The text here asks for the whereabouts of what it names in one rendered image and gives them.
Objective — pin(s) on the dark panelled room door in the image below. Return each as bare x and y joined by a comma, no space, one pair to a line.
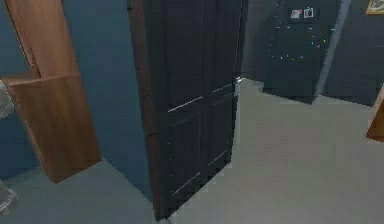
186,100

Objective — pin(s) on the dark grey fridge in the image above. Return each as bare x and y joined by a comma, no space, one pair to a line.
293,60

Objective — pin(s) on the brown wooden cabinet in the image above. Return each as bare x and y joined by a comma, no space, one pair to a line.
53,110

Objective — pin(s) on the brown wooden furniture corner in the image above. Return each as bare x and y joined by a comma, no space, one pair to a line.
377,123

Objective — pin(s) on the white cloth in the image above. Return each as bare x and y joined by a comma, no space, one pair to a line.
4,101

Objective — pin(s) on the grey round floor object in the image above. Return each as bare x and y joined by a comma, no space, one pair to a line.
6,199

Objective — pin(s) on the gold framed wall picture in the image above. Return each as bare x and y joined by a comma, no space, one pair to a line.
376,6

